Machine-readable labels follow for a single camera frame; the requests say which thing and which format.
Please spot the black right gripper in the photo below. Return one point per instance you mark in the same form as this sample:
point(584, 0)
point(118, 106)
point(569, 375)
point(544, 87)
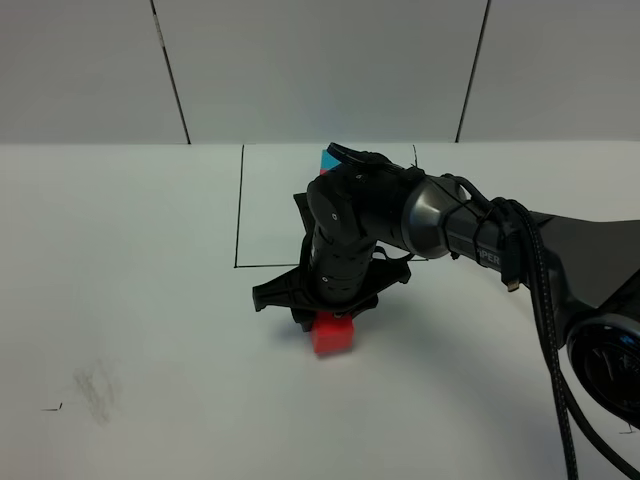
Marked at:
point(333, 278)

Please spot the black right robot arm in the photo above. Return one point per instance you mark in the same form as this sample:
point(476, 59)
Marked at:
point(366, 216)

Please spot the template blue cube block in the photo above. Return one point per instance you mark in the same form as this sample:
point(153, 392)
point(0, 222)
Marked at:
point(327, 161)

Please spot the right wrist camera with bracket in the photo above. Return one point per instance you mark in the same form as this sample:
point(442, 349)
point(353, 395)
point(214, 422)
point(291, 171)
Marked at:
point(307, 218)

